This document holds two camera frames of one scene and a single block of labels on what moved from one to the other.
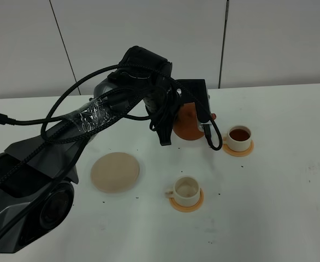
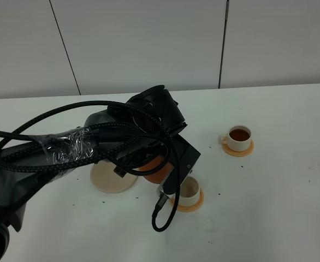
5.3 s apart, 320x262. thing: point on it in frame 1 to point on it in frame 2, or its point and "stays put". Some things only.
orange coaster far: x=238 y=154 stays put
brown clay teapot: x=185 y=126 to x=160 y=176
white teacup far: x=238 y=138 stays put
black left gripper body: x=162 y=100 to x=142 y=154
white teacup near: x=186 y=192 stays put
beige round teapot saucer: x=116 y=172 stays put
